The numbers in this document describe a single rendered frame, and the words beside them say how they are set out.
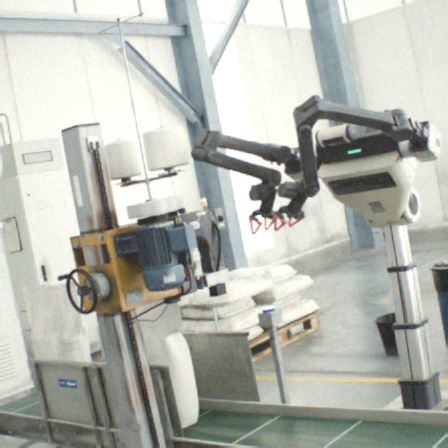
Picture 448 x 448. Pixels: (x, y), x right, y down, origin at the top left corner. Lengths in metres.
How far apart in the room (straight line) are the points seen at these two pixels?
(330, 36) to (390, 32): 0.96
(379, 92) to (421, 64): 0.84
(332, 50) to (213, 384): 8.63
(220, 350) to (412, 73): 8.27
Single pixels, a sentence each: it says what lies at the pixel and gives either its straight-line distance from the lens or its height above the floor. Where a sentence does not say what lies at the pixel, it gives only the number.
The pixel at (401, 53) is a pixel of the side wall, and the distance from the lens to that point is 11.43.
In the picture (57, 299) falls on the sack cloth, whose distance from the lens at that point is 3.93.
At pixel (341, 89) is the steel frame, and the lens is 11.65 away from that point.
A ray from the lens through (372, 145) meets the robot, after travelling 2.96.
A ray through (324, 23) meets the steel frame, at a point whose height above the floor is 3.63.
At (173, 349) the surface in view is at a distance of 3.31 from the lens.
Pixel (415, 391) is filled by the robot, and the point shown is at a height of 0.39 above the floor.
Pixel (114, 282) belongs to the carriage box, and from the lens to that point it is 2.82.
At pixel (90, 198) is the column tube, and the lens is 2.85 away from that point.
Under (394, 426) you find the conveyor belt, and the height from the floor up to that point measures 0.38.
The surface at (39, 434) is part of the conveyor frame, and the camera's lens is 4.05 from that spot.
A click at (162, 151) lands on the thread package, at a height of 1.59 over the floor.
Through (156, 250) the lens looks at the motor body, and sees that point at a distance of 2.73.
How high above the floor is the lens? 1.43
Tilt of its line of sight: 3 degrees down
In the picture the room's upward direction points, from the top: 11 degrees counter-clockwise
